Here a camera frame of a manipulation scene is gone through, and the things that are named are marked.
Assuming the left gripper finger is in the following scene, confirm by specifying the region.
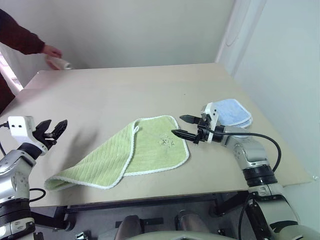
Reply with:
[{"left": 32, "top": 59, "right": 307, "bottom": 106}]
[
  {"left": 36, "top": 119, "right": 53, "bottom": 134},
  {"left": 51, "top": 119, "right": 68, "bottom": 141}
]

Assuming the person's bare hand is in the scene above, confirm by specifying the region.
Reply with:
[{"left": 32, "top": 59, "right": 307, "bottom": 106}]
[{"left": 41, "top": 44, "right": 63, "bottom": 58}]

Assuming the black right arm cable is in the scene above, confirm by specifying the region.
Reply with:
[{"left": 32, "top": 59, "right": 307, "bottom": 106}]
[{"left": 208, "top": 128, "right": 282, "bottom": 238}]

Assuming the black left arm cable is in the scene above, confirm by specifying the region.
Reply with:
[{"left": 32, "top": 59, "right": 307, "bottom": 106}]
[{"left": 0, "top": 121, "right": 47, "bottom": 202}]

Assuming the person's dark red garment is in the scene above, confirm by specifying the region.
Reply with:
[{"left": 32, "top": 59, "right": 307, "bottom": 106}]
[{"left": 0, "top": 72, "right": 16, "bottom": 115}]

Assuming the dark grey rounded shape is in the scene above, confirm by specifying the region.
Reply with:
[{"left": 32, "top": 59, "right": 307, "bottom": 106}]
[
  {"left": 175, "top": 209, "right": 211, "bottom": 233},
  {"left": 116, "top": 214, "right": 145, "bottom": 237}
]

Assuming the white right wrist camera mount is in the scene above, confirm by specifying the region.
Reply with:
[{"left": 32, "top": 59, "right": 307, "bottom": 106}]
[{"left": 199, "top": 101, "right": 221, "bottom": 143}]

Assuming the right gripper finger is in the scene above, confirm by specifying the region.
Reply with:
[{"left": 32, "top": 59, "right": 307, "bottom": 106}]
[
  {"left": 179, "top": 114, "right": 201, "bottom": 125},
  {"left": 170, "top": 129, "right": 199, "bottom": 144}
]

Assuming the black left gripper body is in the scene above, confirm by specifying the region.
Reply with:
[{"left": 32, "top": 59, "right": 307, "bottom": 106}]
[{"left": 31, "top": 122, "right": 58, "bottom": 151}]

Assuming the pale grey robot torso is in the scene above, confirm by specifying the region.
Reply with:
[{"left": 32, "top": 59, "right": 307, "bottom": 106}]
[{"left": 99, "top": 219, "right": 320, "bottom": 240}]

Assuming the black flat bar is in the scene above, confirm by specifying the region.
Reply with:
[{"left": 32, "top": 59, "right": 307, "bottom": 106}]
[{"left": 114, "top": 217, "right": 165, "bottom": 228}]

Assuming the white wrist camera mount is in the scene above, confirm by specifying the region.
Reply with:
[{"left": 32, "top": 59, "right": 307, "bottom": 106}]
[
  {"left": 6, "top": 115, "right": 49, "bottom": 154},
  {"left": 199, "top": 101, "right": 221, "bottom": 143}
]

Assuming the green towel with white trim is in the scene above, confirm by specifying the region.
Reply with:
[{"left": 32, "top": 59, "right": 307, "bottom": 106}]
[{"left": 44, "top": 114, "right": 191, "bottom": 192}]

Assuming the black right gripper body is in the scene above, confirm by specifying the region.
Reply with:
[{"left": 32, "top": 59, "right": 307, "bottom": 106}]
[{"left": 193, "top": 113, "right": 211, "bottom": 145}]

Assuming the black table frame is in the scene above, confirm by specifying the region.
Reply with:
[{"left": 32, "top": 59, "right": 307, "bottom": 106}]
[{"left": 29, "top": 191, "right": 253, "bottom": 232}]

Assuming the folded blue towel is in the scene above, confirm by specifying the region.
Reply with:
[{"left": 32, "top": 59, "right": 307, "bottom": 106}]
[{"left": 215, "top": 98, "right": 253, "bottom": 130}]

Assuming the person's dark red sleeved arm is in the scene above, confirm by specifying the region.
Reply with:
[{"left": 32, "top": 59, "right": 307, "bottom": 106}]
[{"left": 0, "top": 8, "right": 46, "bottom": 55}]

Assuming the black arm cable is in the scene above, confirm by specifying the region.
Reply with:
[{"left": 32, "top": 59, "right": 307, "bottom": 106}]
[
  {"left": 208, "top": 128, "right": 282, "bottom": 238},
  {"left": 0, "top": 121, "right": 47, "bottom": 202}
]

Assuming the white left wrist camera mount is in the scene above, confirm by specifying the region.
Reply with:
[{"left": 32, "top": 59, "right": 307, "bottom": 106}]
[{"left": 6, "top": 115, "right": 49, "bottom": 154}]

